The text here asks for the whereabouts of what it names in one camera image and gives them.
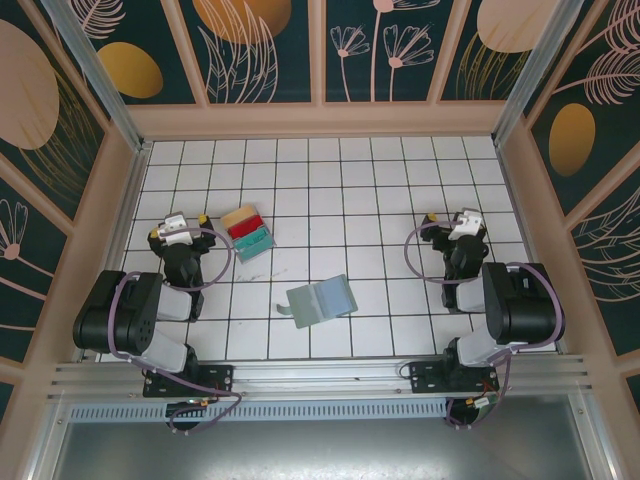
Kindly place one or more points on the grey metal sheet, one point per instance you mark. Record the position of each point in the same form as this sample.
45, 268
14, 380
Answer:
325, 452

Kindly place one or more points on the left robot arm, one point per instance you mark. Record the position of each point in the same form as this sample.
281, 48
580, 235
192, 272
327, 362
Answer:
130, 315

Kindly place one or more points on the red VIP card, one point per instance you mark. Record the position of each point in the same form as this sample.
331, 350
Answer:
246, 229

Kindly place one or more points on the gold VIP card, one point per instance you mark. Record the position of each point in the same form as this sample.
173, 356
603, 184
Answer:
239, 216

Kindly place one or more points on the teal card with magnetic stripe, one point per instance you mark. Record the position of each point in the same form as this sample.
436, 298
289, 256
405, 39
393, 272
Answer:
255, 247

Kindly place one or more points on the aluminium corner post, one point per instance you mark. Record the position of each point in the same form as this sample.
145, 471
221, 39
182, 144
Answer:
95, 75
535, 60

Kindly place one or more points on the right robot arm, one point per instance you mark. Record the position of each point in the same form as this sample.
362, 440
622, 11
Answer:
525, 305

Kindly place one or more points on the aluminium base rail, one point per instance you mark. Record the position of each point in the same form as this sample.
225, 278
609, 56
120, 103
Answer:
325, 377

